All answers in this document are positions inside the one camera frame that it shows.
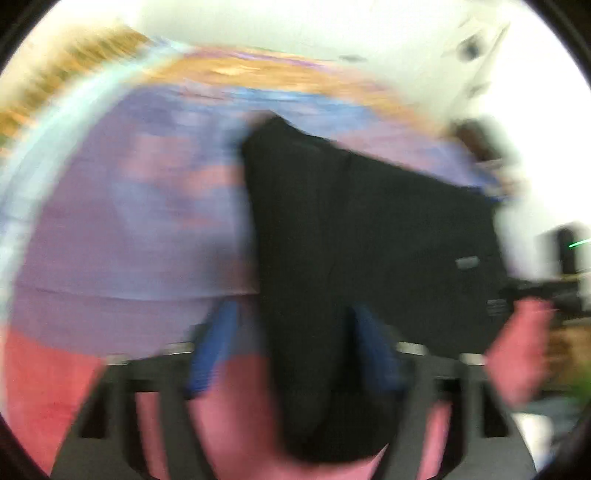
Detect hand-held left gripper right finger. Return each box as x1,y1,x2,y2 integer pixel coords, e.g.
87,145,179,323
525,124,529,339
348,305,540,480

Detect black pants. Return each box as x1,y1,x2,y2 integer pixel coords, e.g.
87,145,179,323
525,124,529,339
240,115,514,466

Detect colourful printed blanket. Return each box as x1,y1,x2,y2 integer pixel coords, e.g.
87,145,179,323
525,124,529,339
0,28,561,480

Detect dark blurred object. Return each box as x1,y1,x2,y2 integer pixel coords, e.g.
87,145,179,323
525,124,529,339
450,117,509,163

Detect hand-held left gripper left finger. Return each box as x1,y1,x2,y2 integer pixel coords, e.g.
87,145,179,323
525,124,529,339
50,300,242,480

